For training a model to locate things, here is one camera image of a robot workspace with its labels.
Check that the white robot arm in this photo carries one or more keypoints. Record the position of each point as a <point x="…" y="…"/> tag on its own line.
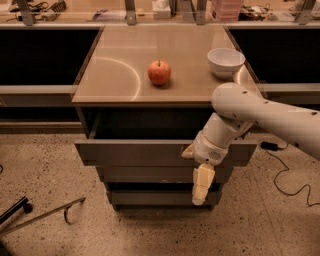
<point x="236" y="110"/>

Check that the grey drawer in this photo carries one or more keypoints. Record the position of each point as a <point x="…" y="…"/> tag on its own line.
<point x="134" y="153"/>
<point x="146" y="174"/>
<point x="144" y="199"/>

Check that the black wheeled stand leg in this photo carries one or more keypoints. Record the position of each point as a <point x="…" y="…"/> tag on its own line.
<point x="22" y="203"/>

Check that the grey bottom drawer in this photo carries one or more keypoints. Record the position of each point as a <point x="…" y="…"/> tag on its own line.
<point x="144" y="199"/>

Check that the red apple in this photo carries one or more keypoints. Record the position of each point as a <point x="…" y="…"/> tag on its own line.
<point x="159" y="72"/>

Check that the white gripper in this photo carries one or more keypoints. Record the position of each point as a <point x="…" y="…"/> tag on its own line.
<point x="207" y="151"/>

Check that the white bowl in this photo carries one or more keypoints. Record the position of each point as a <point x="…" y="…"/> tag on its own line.
<point x="225" y="62"/>

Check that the black power adapter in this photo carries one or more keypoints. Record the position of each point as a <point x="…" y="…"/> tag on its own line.
<point x="269" y="146"/>

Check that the grey top drawer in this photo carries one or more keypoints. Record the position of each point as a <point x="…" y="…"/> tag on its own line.
<point x="134" y="153"/>

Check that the white box on shelf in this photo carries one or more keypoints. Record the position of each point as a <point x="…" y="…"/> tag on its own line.
<point x="161" y="9"/>

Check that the grey middle drawer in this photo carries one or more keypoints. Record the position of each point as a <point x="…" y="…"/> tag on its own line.
<point x="146" y="174"/>

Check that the grey drawer cabinet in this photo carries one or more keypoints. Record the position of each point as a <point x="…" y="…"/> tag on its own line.
<point x="142" y="95"/>

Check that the pink plastic basket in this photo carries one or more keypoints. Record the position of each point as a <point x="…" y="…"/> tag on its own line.
<point x="226" y="10"/>

